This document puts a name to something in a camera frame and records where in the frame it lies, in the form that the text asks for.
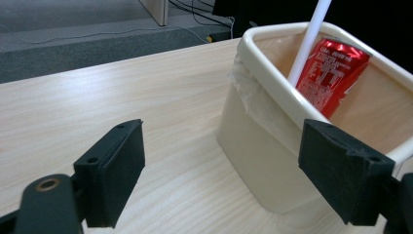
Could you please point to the cream plastic bin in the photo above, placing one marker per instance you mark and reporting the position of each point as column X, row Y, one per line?
column 259, row 156

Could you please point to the black stand base striped tape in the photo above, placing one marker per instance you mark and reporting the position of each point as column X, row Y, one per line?
column 224, row 32

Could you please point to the white straw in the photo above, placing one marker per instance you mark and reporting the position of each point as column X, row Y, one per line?
column 308, row 42

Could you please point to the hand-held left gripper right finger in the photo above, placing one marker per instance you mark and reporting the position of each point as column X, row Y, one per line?
column 344, row 169

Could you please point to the black curtain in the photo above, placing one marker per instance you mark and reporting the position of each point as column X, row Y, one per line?
column 357, row 13

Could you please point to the red drink can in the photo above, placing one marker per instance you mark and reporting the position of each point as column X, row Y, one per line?
column 331, row 74

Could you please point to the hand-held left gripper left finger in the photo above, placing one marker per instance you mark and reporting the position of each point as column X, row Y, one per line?
column 112, row 169

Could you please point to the clear plastic bin liner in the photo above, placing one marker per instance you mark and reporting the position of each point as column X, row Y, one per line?
column 259, row 97

